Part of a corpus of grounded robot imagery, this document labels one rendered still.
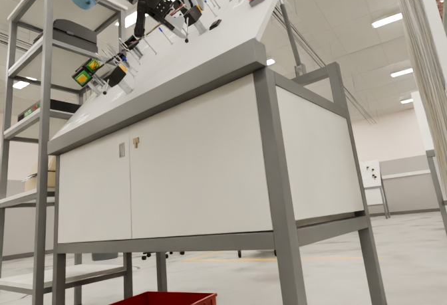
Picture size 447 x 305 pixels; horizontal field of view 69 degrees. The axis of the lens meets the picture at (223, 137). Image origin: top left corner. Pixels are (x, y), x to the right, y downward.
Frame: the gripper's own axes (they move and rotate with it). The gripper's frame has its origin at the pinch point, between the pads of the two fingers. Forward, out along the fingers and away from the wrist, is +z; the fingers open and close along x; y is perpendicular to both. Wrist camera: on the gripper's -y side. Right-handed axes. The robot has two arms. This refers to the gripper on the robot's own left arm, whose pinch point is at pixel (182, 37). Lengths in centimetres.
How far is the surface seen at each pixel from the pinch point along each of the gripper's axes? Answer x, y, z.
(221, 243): -40, -38, 39
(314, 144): -27, -3, 49
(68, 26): 91, -29, -60
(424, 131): 180, 84, 236
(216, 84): -25.0, -5.8, 15.8
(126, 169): -2.3, -48.7, 10.2
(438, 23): -24, 46, 57
